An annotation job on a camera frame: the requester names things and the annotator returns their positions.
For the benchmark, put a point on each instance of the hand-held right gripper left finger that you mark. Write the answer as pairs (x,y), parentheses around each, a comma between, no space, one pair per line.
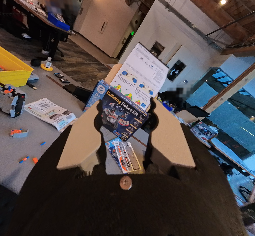
(81,138)

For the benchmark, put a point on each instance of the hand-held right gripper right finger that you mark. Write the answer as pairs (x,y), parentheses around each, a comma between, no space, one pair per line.
(169,138)

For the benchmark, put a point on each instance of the blue pin with orange connector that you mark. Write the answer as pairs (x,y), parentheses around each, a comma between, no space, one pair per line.
(24,159)

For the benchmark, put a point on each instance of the cardboard box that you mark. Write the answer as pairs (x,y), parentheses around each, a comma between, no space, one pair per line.
(186,117)

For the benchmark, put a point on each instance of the blue leaflet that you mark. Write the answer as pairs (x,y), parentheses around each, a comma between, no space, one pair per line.
(112,150)

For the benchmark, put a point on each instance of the toy car box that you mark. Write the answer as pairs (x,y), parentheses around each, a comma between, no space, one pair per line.
(203,131)

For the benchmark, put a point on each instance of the open instruction booklet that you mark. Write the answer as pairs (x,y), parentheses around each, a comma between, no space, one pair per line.
(47,112)

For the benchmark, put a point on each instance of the sticker sheet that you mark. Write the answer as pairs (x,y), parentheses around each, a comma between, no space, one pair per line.
(127,158)

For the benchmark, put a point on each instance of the robot kit box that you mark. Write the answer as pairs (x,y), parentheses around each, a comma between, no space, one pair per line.
(119,104)

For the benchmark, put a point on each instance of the orange beam piece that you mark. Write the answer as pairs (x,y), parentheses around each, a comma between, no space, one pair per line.
(35,160)

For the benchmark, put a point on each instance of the small black device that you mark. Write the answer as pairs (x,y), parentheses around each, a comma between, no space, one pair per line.
(58,75)
(64,80)

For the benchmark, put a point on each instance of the grey curved panel orange connector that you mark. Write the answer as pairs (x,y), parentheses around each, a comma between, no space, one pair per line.
(21,133)

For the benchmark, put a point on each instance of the black usb plug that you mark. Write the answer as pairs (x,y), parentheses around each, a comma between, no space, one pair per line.
(31,85)

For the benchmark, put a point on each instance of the printed instruction sheet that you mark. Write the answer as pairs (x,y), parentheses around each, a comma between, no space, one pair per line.
(143,70)

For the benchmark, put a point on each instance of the light blue flat part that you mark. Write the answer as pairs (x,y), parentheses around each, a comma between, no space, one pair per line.
(33,77)

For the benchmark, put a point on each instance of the partly built toy robot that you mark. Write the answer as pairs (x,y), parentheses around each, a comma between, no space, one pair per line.
(10,102)

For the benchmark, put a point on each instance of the yellow tape roll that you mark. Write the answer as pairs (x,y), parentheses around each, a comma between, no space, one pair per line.
(42,67)

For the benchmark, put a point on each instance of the small clear bottle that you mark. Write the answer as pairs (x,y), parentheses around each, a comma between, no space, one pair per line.
(48,62)

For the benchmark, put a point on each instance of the black round object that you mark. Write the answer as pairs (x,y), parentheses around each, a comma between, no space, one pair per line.
(35,62)

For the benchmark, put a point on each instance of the yellow plastic bin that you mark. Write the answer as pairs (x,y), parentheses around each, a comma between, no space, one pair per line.
(12,70)

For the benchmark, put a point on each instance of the blue plastic bin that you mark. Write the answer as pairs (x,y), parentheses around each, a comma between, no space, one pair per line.
(58,23)

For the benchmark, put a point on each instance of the wooden work table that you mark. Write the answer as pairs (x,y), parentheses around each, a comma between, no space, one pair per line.
(37,14)

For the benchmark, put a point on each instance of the round ceiling light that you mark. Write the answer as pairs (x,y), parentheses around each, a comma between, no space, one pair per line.
(223,1)

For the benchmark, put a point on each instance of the wooden post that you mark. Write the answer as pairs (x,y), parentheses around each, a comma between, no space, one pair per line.
(229,88)

